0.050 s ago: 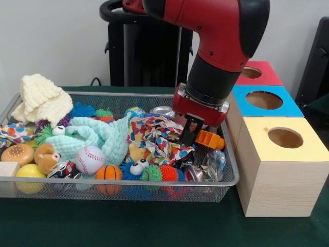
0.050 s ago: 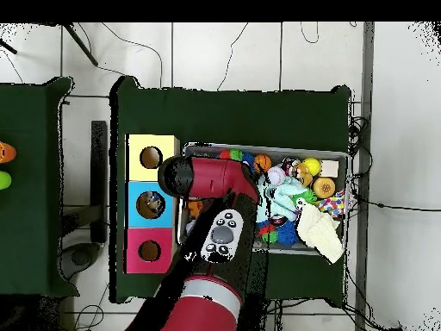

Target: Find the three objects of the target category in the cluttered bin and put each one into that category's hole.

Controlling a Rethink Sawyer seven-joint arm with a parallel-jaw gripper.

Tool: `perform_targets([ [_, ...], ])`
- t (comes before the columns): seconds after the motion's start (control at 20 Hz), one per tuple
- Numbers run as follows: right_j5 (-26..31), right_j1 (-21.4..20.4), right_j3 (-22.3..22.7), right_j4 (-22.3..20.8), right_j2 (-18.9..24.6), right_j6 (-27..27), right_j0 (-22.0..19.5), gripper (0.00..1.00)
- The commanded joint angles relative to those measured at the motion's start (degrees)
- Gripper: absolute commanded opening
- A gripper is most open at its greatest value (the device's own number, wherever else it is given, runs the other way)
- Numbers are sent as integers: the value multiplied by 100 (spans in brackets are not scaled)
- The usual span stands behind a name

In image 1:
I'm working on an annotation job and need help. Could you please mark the dark green table cloth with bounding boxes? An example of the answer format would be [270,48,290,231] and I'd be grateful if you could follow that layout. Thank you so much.
[300,94,329,129]
[0,86,329,247]

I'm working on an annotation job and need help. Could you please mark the brown monkey plush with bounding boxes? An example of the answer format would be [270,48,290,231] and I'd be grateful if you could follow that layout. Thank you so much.
[34,143,62,175]

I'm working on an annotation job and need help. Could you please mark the small orange basketball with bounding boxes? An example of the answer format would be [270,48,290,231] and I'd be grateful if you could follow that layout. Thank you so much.
[95,164,123,195]

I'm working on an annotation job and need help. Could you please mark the silver mesh bin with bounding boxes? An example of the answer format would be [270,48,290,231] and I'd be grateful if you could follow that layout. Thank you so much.
[0,90,241,202]

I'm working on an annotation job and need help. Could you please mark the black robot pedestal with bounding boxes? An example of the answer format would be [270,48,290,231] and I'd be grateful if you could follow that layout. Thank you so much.
[99,0,193,87]

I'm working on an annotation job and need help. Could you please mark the blue spiky ball with eyes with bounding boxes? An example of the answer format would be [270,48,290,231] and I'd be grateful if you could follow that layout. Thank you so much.
[119,156,150,181]

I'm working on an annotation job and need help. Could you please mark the small white baseball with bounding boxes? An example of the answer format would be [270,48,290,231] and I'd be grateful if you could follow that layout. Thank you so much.
[75,146,106,175]

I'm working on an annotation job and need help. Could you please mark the wooden box with three holes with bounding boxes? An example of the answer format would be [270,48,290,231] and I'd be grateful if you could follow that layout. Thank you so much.
[223,60,329,218]

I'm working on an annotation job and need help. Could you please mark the polka dot paper napkin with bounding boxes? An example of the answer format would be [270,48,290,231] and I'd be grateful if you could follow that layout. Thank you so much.
[125,115,196,165]

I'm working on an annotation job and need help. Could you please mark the crushed clear water bottle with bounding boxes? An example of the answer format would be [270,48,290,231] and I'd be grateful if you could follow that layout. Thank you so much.
[202,149,227,181]

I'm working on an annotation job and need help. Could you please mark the light blue muslin cloth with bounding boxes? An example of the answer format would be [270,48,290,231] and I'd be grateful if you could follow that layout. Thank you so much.
[46,113,132,167]

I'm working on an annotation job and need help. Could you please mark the black panel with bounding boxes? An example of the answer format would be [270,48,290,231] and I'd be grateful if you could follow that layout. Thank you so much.
[295,16,329,103]

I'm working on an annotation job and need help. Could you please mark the orange plastic toy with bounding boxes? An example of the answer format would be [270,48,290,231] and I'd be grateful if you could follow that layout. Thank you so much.
[195,129,226,151]

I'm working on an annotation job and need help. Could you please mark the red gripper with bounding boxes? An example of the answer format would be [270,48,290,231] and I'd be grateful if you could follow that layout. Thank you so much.
[172,82,230,145]

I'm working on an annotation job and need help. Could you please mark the cream muslin cloth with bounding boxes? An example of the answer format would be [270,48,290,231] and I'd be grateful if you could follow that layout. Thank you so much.
[11,74,74,129]

